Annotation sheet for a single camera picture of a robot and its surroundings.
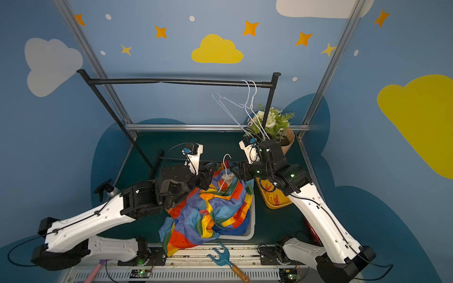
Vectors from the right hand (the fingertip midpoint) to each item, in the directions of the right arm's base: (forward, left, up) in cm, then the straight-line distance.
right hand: (239, 164), depth 68 cm
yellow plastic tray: (+1, -20, -30) cm, 37 cm away
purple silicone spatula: (-38, +56, -28) cm, 74 cm away
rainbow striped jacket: (-14, +5, -12) cm, 19 cm away
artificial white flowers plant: (+30, -19, -3) cm, 35 cm away
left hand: (-5, +8, +7) cm, 12 cm away
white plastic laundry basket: (-19, -6, -22) cm, 30 cm away
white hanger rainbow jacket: (-2, +5, -7) cm, 9 cm away
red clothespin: (+7, -18, -31) cm, 36 cm away
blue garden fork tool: (-29, +4, -30) cm, 41 cm away
